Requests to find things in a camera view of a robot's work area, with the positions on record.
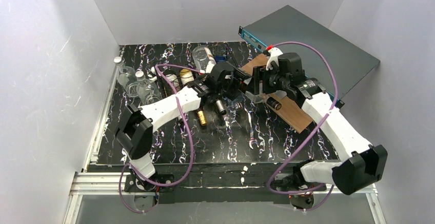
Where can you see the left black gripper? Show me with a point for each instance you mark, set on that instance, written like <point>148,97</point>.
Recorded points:
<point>234,81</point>

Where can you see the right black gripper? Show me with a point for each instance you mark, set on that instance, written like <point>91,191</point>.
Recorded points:
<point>257,81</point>

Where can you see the clear bottle gold label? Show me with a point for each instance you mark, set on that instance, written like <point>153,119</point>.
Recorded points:
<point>264,98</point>

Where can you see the clear bottle dark label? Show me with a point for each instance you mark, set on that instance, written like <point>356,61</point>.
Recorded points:
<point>147,91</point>

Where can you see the clear bottle red label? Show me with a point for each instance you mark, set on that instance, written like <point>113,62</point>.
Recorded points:
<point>125,76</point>

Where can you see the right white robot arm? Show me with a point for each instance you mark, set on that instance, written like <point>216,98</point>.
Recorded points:
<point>361,163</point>

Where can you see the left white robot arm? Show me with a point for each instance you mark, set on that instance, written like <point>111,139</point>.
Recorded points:
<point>138,124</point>

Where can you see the blue label clear bottle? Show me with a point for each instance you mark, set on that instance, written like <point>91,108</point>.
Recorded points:
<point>236,103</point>

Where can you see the dark wine bottle gold cap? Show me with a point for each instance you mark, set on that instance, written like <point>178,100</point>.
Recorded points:
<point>186,76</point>

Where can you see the clear bottle brown neck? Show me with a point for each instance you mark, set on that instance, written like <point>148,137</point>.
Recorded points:
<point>202,57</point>

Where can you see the dark wine bottle silver cap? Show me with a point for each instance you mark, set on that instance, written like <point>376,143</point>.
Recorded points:
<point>172,77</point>

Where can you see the brown wooden board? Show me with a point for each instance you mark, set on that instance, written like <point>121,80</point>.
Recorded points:
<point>292,113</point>

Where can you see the silver combination wrench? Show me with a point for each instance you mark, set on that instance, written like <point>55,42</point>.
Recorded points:
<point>252,140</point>

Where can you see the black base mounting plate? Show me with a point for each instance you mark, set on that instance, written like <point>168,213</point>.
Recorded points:
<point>216,182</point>

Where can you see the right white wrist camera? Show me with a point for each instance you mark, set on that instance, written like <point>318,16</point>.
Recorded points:
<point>273,54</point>

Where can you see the black wire wine rack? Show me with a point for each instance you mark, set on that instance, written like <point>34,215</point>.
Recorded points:
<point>231,54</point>

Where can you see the teal network switch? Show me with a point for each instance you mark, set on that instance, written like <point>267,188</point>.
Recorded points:
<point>349,63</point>

